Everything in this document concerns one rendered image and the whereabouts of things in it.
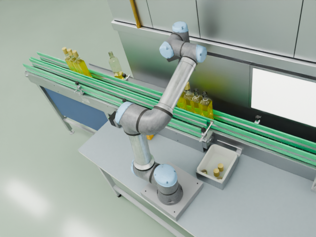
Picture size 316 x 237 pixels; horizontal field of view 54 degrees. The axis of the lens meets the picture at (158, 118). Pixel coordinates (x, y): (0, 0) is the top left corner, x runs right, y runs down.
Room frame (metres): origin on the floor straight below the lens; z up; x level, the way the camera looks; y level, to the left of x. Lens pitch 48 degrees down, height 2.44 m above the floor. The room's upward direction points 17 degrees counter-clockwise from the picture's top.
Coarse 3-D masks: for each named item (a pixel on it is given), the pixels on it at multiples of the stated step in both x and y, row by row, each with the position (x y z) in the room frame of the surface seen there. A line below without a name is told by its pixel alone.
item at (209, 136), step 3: (207, 132) 1.16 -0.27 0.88; (210, 132) 1.15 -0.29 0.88; (207, 135) 1.13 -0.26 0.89; (210, 135) 1.13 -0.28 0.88; (207, 138) 1.11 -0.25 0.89; (210, 138) 1.12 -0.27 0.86; (207, 141) 1.10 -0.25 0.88; (210, 141) 1.11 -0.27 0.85; (204, 144) 1.10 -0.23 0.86; (207, 144) 1.09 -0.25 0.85; (204, 147) 1.10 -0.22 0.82; (207, 147) 1.09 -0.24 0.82
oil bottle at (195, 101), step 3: (201, 96) 1.28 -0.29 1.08; (192, 99) 1.28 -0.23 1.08; (195, 99) 1.27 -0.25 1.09; (198, 99) 1.26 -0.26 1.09; (192, 102) 1.28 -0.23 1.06; (195, 102) 1.26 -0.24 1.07; (198, 102) 1.25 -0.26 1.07; (192, 105) 1.28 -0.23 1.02; (195, 105) 1.27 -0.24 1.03; (198, 105) 1.25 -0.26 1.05; (195, 108) 1.27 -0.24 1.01; (198, 108) 1.25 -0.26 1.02; (195, 111) 1.27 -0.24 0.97; (198, 111) 1.25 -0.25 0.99; (198, 114) 1.26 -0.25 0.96
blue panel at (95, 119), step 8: (56, 96) 2.22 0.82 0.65; (64, 96) 2.12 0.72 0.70; (56, 104) 2.29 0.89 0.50; (64, 104) 2.18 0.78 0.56; (72, 104) 2.08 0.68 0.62; (80, 104) 1.98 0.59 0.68; (64, 112) 2.25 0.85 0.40; (72, 112) 2.14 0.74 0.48; (80, 112) 2.04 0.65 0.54; (88, 112) 1.94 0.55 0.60; (96, 112) 1.85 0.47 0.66; (80, 120) 2.10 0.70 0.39; (88, 120) 1.99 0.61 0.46; (96, 120) 1.90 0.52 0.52; (104, 120) 1.81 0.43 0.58; (96, 128) 1.95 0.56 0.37
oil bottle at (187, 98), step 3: (192, 93) 1.32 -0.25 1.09; (183, 96) 1.33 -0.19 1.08; (186, 96) 1.31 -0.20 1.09; (189, 96) 1.30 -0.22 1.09; (192, 96) 1.31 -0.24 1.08; (183, 99) 1.32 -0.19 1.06; (186, 99) 1.31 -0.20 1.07; (189, 99) 1.29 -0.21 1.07; (186, 102) 1.31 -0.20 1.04; (189, 102) 1.29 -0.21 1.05; (186, 105) 1.31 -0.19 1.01; (189, 105) 1.30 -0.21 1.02; (186, 108) 1.31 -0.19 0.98; (189, 108) 1.30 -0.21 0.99; (192, 108) 1.29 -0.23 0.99; (192, 111) 1.29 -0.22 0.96
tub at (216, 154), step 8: (216, 144) 1.08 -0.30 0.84; (208, 152) 1.04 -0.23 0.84; (216, 152) 1.07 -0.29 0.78; (224, 152) 1.03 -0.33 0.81; (232, 152) 0.99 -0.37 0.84; (208, 160) 1.02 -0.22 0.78; (216, 160) 1.01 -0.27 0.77; (224, 160) 1.00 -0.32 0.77; (232, 160) 0.98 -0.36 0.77; (200, 168) 0.96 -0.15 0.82; (208, 168) 0.98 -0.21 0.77; (224, 168) 0.95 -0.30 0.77; (208, 176) 0.89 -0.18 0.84; (224, 176) 0.86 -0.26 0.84
